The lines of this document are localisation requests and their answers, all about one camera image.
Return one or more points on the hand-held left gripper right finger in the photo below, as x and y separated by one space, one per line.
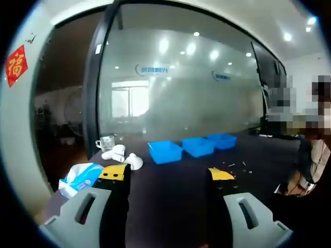
232 214

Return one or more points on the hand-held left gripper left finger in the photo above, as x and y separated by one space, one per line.
85 214

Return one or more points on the blue plastic bin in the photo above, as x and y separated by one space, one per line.
197 147
165 152
222 141

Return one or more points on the blue white tissue pack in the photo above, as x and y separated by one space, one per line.
77 178

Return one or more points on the dark grey tablecloth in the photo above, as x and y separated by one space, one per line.
175 186

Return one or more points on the clear glass mug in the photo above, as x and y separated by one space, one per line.
107 143

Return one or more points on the blue logo glass sticker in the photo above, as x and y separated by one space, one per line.
222 75
152 69

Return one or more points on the black monitor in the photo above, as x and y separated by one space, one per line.
267 65

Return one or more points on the red diamond paper decoration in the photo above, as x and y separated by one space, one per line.
16 65

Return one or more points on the white label sticker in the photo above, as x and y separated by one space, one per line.
97 49

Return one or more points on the black door frame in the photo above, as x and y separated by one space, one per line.
93 90

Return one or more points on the small wall hook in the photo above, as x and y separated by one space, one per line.
31 38

